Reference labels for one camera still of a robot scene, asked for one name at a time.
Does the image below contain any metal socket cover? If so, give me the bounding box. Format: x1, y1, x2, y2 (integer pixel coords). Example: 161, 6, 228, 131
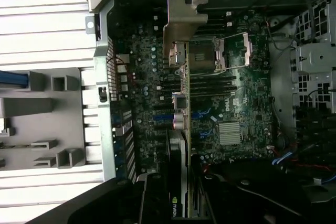
218, 33, 254, 72

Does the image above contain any black open PC case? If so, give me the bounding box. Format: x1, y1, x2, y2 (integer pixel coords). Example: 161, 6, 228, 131
85, 0, 336, 224

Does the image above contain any CPU socket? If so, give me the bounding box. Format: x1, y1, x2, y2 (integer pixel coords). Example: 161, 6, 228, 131
188, 39, 223, 74

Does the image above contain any silver metal disk bay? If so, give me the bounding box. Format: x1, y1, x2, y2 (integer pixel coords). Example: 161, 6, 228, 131
290, 0, 336, 109

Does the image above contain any grey parts rack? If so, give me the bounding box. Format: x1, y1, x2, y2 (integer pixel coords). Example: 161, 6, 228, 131
0, 68, 86, 169

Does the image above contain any blue disk caddy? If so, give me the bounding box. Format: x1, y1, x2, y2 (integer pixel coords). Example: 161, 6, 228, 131
0, 70, 28, 90

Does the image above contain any green motherboard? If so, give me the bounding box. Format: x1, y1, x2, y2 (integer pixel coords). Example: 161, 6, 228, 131
112, 11, 275, 183

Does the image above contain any silver chipset heatsink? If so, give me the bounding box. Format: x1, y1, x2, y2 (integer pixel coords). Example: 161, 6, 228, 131
219, 122, 241, 146

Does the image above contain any blue expansion slot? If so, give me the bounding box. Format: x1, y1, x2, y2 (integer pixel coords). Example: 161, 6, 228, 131
152, 115, 211, 125

